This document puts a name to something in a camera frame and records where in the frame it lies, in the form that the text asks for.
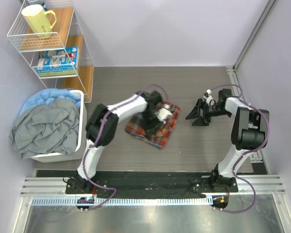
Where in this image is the plaid flannel shirt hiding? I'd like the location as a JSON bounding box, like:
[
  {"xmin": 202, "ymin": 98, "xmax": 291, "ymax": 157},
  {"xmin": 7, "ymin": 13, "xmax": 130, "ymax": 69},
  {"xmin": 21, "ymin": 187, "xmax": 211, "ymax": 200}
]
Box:
[{"xmin": 125, "ymin": 101, "xmax": 181, "ymax": 149}]

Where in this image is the aluminium frame rail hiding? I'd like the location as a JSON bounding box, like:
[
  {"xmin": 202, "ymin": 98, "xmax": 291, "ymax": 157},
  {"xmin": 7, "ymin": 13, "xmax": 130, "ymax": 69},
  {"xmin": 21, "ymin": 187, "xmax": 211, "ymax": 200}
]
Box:
[{"xmin": 21, "ymin": 175, "xmax": 286, "ymax": 196}]

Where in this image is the white laundry basket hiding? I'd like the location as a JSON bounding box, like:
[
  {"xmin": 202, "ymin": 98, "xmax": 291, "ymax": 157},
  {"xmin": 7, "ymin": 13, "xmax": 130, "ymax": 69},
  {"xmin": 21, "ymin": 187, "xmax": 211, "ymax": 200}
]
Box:
[{"xmin": 31, "ymin": 90, "xmax": 87, "ymax": 163}]

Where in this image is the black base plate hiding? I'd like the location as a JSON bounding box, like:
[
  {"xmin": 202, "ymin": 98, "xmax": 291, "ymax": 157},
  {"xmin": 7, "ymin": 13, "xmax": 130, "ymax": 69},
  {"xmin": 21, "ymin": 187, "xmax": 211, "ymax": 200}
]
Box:
[{"xmin": 63, "ymin": 171, "xmax": 238, "ymax": 199}]

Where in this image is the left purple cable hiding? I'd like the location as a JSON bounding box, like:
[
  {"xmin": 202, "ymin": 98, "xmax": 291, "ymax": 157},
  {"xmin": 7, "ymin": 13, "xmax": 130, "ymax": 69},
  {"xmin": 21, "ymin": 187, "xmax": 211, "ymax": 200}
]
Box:
[{"xmin": 83, "ymin": 83, "xmax": 169, "ymax": 212}]

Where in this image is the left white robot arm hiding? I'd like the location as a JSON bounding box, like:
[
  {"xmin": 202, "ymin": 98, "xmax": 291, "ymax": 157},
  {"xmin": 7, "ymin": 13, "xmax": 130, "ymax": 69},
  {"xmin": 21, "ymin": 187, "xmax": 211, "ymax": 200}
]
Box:
[{"xmin": 74, "ymin": 91, "xmax": 162, "ymax": 194}]

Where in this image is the white wire shelf rack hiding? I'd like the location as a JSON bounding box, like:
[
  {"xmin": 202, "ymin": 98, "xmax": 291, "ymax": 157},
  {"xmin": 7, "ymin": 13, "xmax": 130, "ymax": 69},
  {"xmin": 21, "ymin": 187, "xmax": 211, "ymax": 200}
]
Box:
[{"xmin": 7, "ymin": 0, "xmax": 94, "ymax": 103}]

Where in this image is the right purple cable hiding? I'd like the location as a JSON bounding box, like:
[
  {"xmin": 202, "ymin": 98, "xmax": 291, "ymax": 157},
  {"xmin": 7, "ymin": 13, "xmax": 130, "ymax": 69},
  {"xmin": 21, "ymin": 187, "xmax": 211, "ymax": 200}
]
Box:
[{"xmin": 210, "ymin": 83, "xmax": 272, "ymax": 214}]

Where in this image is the light blue shirt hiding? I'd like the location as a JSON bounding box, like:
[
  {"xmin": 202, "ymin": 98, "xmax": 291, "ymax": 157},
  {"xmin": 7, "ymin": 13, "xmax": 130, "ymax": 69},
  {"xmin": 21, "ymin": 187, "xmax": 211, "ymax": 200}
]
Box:
[{"xmin": 19, "ymin": 88, "xmax": 83, "ymax": 116}]

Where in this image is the purple cable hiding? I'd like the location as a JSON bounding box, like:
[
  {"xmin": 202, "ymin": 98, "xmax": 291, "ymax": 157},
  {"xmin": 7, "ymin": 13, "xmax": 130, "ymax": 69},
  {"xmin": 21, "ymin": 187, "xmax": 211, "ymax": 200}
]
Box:
[
  {"xmin": 83, "ymin": 83, "xmax": 169, "ymax": 212},
  {"xmin": 210, "ymin": 83, "xmax": 272, "ymax": 214}
]

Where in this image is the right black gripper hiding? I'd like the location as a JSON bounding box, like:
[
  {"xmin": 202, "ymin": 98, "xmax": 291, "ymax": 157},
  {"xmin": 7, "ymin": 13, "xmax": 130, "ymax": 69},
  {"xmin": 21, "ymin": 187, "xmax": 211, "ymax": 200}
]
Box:
[{"xmin": 186, "ymin": 98, "xmax": 231, "ymax": 127}]

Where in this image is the blue picture box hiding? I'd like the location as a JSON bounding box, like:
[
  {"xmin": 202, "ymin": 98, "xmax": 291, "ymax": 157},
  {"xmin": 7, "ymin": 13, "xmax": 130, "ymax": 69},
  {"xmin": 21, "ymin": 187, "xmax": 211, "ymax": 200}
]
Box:
[{"xmin": 33, "ymin": 46, "xmax": 80, "ymax": 78}]

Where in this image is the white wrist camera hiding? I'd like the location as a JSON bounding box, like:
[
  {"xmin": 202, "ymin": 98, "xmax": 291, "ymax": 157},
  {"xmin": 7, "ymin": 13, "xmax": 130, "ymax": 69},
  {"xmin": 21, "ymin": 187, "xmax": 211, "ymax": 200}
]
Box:
[
  {"xmin": 156, "ymin": 104, "xmax": 173, "ymax": 121},
  {"xmin": 203, "ymin": 89, "xmax": 216, "ymax": 106}
]

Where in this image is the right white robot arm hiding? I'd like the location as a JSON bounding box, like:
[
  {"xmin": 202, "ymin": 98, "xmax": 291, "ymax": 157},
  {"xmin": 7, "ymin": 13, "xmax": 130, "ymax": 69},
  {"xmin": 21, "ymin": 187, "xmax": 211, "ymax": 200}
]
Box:
[{"xmin": 186, "ymin": 85, "xmax": 269, "ymax": 193}]

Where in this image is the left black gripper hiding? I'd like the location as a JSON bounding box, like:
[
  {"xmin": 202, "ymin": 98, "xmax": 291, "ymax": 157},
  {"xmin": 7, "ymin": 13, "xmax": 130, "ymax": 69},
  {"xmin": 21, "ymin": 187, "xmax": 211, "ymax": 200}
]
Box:
[{"xmin": 142, "ymin": 111, "xmax": 165, "ymax": 139}]

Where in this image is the grey shirt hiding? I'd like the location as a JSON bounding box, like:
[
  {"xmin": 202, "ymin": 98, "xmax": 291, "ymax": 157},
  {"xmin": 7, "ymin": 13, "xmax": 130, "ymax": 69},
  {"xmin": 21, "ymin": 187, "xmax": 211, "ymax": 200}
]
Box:
[{"xmin": 10, "ymin": 98, "xmax": 80, "ymax": 160}]

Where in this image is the yellow mug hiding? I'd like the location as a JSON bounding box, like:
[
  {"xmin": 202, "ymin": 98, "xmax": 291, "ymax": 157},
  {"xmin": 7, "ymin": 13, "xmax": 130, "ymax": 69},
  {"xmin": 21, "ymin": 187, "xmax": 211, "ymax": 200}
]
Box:
[{"xmin": 21, "ymin": 4, "xmax": 57, "ymax": 39}]

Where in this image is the white slotted cable duct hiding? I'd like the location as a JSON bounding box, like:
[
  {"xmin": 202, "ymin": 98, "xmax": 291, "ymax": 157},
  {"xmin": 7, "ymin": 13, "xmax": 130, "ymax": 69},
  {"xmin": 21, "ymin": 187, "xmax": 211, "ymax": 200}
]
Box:
[{"xmin": 31, "ymin": 196, "xmax": 213, "ymax": 206}]

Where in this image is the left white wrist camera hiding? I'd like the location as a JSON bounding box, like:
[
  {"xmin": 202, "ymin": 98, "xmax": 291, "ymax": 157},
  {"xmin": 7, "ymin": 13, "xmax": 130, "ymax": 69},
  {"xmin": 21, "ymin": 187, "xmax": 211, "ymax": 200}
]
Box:
[{"xmin": 156, "ymin": 104, "xmax": 173, "ymax": 121}]

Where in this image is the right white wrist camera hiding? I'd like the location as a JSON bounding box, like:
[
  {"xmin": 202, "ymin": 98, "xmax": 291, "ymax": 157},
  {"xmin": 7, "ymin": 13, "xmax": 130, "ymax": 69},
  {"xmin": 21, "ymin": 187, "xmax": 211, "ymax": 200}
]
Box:
[{"xmin": 203, "ymin": 89, "xmax": 216, "ymax": 106}]

